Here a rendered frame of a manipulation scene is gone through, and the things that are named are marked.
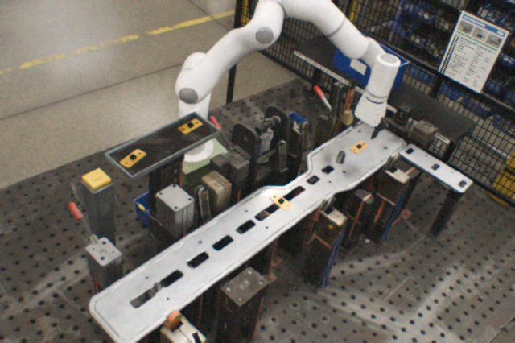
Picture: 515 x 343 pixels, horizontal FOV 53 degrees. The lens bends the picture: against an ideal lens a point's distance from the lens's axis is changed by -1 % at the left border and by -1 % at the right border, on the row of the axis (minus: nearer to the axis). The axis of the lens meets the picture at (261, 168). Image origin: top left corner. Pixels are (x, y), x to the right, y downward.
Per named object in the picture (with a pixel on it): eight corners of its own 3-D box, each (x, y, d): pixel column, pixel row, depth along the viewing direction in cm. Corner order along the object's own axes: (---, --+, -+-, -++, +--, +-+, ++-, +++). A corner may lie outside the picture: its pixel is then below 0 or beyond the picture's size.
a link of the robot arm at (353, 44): (323, 18, 184) (376, 72, 197) (323, 39, 172) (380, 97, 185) (343, 2, 180) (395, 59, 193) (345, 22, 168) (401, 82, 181)
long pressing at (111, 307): (130, 359, 133) (129, 357, 132) (80, 302, 143) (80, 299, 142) (409, 145, 215) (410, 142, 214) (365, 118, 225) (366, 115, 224)
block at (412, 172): (390, 229, 218) (412, 182, 199) (369, 215, 223) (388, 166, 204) (402, 219, 224) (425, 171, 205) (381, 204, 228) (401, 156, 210)
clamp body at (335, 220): (318, 294, 190) (340, 232, 167) (293, 273, 195) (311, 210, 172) (333, 279, 195) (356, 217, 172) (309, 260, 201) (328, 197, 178)
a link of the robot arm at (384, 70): (365, 80, 192) (367, 94, 185) (375, 48, 184) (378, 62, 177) (387, 84, 193) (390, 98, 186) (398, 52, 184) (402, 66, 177)
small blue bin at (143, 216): (149, 230, 201) (148, 215, 195) (133, 216, 206) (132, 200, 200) (170, 216, 208) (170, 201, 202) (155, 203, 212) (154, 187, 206)
